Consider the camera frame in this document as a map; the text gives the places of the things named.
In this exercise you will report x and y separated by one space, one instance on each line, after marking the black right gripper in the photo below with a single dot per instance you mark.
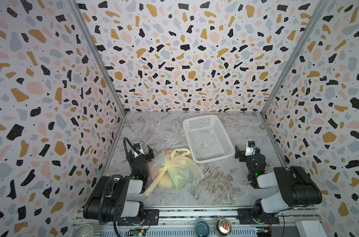
244 154

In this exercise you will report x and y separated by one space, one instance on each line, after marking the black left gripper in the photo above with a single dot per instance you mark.
144 155

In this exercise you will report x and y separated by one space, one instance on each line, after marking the yellow plastic bag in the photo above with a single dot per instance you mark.
173 169

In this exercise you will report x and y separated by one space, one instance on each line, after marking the white plastic mesh basket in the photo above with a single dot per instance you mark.
207 139

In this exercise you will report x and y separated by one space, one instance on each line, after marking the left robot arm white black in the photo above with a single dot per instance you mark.
108 202

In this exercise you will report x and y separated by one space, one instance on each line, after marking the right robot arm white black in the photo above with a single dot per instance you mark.
295 188

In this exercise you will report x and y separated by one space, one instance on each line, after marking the left green circuit board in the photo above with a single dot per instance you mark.
138 232

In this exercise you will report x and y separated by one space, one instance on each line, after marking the green circuit board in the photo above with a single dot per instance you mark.
263 232
138 232

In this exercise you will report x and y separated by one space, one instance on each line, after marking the right green circuit board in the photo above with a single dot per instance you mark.
263 232

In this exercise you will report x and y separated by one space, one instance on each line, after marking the metal drink can top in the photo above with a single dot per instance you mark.
223 227

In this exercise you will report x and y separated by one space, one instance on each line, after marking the silver round metal object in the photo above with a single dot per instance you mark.
88 230

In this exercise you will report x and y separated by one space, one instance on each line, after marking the white box corner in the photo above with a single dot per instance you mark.
310 229

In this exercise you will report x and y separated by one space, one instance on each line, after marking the teal round cup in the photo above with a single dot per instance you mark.
202 228

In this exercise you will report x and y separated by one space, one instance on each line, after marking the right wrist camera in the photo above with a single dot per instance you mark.
250 148

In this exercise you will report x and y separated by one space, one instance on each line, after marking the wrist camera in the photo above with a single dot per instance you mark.
250 148
139 148

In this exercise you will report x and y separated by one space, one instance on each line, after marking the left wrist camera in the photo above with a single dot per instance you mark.
139 148

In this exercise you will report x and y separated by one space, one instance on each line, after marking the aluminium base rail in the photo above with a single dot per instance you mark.
179 221

